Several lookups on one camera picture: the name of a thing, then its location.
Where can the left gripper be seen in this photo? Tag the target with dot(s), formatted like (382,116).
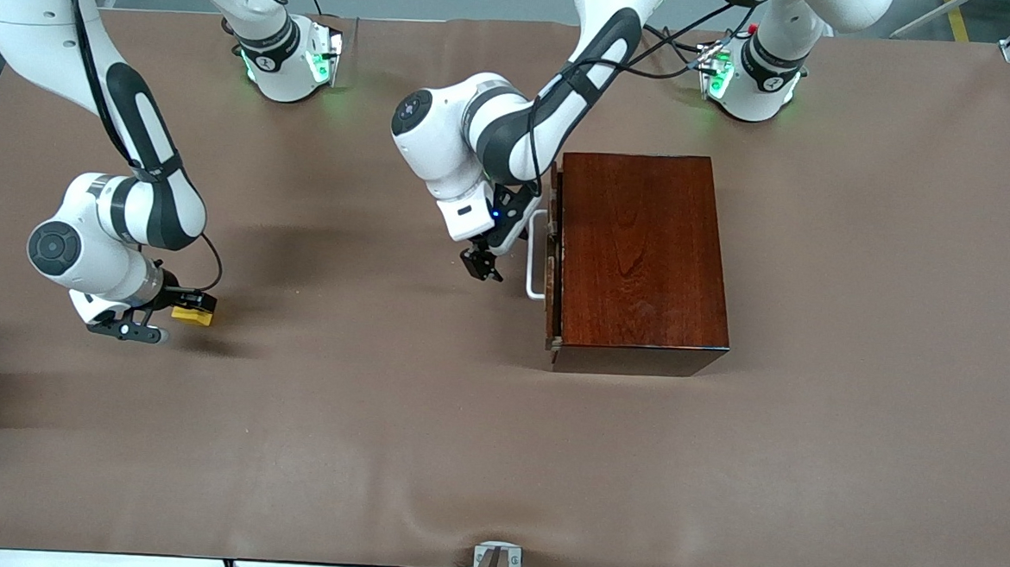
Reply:
(479,260)

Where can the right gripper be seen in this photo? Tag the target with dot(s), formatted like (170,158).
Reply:
(169,294)

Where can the yellow block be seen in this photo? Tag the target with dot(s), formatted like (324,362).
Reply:
(192,317)

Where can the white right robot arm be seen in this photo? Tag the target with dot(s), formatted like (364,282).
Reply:
(83,244)

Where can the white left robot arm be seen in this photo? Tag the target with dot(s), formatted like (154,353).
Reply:
(430,141)

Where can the dark brown wooden cabinet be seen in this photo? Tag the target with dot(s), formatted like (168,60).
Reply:
(645,256)

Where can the large table cover mat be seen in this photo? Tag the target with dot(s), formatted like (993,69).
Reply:
(289,436)

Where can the metal arm base bracket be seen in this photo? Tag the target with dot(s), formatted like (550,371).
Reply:
(711,70)
(331,50)

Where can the grey metal clamp bracket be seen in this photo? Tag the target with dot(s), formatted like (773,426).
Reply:
(498,555)

